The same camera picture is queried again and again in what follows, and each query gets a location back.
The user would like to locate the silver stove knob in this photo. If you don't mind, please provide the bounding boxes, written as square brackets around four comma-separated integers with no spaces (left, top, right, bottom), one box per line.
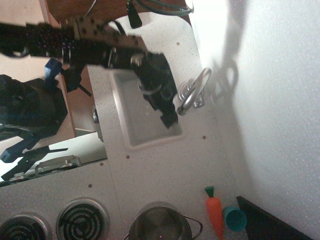
[92,104,104,143]

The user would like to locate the orange toy carrot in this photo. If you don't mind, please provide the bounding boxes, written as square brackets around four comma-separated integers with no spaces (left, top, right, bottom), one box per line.
[204,186,224,240]

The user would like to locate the blue black clamp upper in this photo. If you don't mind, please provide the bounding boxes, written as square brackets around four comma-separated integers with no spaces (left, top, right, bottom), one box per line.
[44,58,92,97]

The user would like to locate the grey toy sink basin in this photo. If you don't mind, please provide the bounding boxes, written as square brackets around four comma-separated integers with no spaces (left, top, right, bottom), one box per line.
[108,69,184,150]

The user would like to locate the black coil burner middle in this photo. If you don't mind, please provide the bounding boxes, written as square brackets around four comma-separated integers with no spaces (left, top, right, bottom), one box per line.
[55,197,111,240]

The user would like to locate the blue black clamp lower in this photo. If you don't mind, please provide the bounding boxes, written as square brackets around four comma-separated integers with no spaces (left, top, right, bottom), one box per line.
[0,136,68,181]

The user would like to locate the blue black clamp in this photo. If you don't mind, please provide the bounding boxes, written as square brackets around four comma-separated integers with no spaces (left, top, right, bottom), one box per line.
[44,58,92,97]
[0,136,68,181]

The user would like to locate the black coil burner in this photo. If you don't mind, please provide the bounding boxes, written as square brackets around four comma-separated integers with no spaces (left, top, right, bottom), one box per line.
[55,197,111,240]
[0,212,53,240]

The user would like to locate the black coil burner left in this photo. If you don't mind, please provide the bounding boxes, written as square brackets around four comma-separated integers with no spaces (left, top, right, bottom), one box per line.
[0,212,53,240]

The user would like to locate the silver oven door handle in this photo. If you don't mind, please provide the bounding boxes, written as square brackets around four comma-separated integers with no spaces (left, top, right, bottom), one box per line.
[34,155,82,176]

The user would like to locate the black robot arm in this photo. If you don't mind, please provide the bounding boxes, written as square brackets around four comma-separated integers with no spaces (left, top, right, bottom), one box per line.
[0,17,178,129]

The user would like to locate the silver curved faucet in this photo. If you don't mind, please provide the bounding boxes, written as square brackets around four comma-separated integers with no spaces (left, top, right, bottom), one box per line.
[173,67,212,116]

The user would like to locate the stainless steel pot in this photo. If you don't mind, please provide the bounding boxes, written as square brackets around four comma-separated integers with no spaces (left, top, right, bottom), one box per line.
[124,206,203,240]

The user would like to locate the teal plastic cup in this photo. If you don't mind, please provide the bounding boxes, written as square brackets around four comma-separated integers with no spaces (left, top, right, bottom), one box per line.
[222,206,247,232]

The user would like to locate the black triangular panel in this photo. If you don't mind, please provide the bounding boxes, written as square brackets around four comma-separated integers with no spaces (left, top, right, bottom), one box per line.
[236,196,312,240]

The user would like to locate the black bag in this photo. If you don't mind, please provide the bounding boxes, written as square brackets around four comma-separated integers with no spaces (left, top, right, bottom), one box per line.
[0,74,68,140]

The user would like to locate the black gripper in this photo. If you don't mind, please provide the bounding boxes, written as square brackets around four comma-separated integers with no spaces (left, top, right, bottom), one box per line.
[130,52,178,129]

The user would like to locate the thin black cable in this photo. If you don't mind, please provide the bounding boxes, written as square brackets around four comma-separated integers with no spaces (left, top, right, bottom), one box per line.
[84,0,98,18]

